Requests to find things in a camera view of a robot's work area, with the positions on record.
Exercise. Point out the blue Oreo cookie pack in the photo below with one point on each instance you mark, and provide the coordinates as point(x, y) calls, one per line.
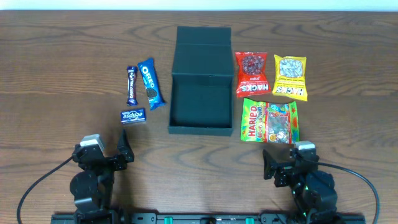
point(149, 76)

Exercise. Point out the yellow Hacks candy bag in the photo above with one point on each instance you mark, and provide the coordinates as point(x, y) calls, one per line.
point(290, 77)

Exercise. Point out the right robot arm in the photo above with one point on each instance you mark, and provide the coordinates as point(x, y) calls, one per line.
point(313, 190)

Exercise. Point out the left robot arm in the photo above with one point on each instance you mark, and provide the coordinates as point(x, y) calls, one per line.
point(92, 188)

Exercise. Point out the red Hacks candy bag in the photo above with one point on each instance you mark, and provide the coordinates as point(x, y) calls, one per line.
point(252, 78)

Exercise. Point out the Haribo gummy bag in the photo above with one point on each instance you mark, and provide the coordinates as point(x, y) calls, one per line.
point(269, 122)

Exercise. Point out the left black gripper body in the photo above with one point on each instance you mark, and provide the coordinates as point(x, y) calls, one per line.
point(115, 160)

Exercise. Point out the blue Eclipse mints box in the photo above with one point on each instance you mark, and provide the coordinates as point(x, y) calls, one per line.
point(133, 116)

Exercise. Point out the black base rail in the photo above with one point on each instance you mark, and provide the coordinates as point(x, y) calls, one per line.
point(152, 218)

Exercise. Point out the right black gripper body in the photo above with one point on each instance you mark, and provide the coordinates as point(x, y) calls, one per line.
point(280, 170)

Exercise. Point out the dark green open box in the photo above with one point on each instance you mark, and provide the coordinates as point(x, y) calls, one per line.
point(202, 82)

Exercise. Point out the purple Dairy Milk bar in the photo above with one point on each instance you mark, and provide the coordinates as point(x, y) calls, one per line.
point(131, 85)

